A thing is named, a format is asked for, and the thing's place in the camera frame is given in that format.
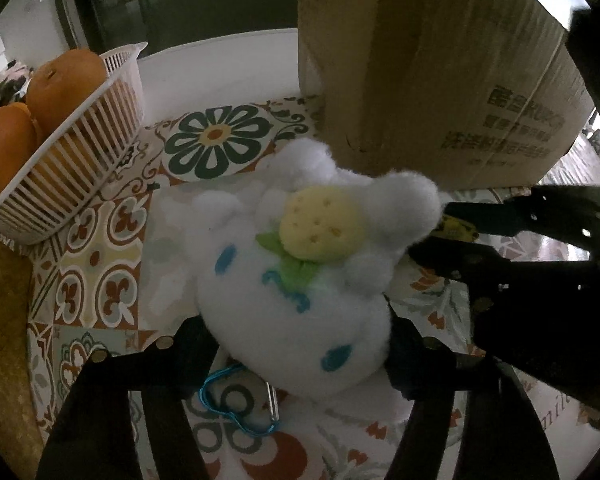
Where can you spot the blue carabiner clip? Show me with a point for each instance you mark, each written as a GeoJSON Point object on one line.
{"type": "Point", "coordinates": [215, 400]}

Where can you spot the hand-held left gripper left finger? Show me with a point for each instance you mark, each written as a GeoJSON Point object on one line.
{"type": "Point", "coordinates": [130, 385]}

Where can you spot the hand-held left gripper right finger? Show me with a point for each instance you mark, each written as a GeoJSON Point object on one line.
{"type": "Point", "coordinates": [420, 375]}

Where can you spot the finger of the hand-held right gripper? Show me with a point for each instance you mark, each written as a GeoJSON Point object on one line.
{"type": "Point", "coordinates": [460, 260]}
{"type": "Point", "coordinates": [540, 217]}

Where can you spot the woven wicker tissue box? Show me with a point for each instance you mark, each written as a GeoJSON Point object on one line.
{"type": "Point", "coordinates": [2, 335]}

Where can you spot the brown cardboard box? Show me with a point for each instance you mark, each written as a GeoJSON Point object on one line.
{"type": "Point", "coordinates": [430, 85]}

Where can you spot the white plastic basket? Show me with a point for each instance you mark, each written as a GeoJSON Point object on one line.
{"type": "Point", "coordinates": [80, 160]}

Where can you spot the dark glass sliding doors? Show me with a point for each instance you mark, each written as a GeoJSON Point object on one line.
{"type": "Point", "coordinates": [180, 0]}

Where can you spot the patterned table runner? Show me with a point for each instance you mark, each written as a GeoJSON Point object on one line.
{"type": "Point", "coordinates": [110, 260]}

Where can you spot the white plush toy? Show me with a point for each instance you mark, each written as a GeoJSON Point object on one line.
{"type": "Point", "coordinates": [305, 285]}

